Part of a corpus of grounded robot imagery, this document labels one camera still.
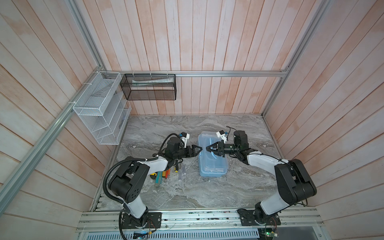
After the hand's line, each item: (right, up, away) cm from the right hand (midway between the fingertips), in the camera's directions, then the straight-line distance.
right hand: (207, 149), depth 82 cm
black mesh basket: (-38, +42, +22) cm, 61 cm away
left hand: (-4, -2, +5) cm, 7 cm away
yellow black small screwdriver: (-18, -12, +10) cm, 24 cm away
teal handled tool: (-28, -18, +3) cm, 33 cm away
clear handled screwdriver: (-15, -15, +8) cm, 23 cm away
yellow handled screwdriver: (-25, -16, +6) cm, 30 cm away
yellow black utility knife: (-32, -17, +6) cm, 36 cm away
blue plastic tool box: (+3, -9, +2) cm, 10 cm away
